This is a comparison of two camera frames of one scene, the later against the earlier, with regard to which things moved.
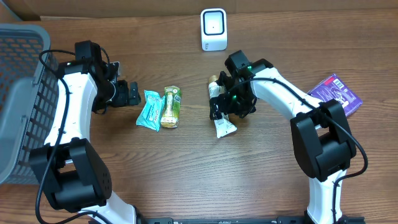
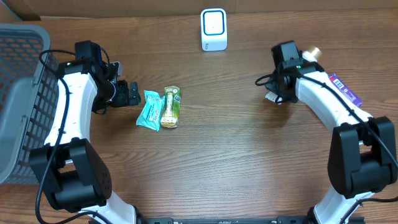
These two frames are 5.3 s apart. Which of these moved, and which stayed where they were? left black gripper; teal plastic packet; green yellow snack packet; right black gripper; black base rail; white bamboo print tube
Moved: right black gripper; white bamboo print tube
Stayed: left black gripper; teal plastic packet; green yellow snack packet; black base rail
